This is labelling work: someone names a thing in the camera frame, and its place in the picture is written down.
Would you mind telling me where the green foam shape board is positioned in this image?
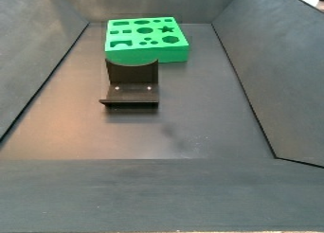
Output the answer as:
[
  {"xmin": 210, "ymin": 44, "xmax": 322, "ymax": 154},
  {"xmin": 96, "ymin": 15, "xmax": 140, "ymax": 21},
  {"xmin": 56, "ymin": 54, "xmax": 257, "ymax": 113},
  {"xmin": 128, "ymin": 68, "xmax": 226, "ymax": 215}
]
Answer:
[{"xmin": 104, "ymin": 16, "xmax": 190, "ymax": 64}]

